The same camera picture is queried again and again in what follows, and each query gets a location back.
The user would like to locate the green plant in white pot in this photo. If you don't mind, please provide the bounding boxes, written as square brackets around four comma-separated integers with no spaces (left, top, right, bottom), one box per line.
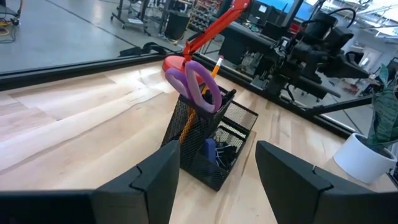
[333,63,398,185]

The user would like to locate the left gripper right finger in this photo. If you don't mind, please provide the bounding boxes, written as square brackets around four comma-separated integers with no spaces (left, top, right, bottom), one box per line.
[255,140,398,224]

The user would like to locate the blue lit screen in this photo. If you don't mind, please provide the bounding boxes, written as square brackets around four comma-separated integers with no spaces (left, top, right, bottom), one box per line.
[254,0,315,21]

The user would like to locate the black floor cable bundle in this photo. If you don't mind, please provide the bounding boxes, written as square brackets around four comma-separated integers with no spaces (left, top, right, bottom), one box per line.
[119,42,170,58]

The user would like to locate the metal cart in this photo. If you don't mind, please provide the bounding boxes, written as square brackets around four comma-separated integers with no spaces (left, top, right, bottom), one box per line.
[110,0,152,35]

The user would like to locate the black binder clip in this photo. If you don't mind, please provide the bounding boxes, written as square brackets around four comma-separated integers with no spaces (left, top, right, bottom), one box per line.
[221,148,239,170]
[214,136,231,152]

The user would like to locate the black aluminium table frame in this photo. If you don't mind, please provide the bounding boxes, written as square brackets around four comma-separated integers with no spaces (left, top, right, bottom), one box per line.
[0,51,398,141]

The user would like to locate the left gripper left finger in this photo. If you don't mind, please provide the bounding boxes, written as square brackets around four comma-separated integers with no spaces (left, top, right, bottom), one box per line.
[0,140,182,224]

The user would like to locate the orange pencil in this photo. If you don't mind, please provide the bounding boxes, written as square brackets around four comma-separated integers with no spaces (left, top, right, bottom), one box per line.
[178,55,224,144]

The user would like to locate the black mesh desk organizer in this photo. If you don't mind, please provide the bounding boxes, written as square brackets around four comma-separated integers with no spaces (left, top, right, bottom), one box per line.
[160,85,259,192]

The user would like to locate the black trash bin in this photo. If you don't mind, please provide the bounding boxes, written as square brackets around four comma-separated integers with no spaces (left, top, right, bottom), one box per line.
[164,12,191,40]

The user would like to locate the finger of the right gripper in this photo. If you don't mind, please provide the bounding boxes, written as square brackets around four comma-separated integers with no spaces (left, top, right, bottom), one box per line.
[321,62,370,80]
[326,53,370,76]

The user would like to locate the purple handled scissors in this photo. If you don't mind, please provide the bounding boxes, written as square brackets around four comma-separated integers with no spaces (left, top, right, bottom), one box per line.
[164,60,223,113]

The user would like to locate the black side desk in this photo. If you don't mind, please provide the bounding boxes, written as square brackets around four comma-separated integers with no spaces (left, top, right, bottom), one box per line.
[217,21,282,66]

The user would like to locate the black pen with white print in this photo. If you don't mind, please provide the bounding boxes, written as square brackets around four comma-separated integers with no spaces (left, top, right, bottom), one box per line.
[217,88,237,108]

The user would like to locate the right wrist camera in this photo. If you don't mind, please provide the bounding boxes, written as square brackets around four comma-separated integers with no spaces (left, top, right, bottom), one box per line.
[326,26,354,47]

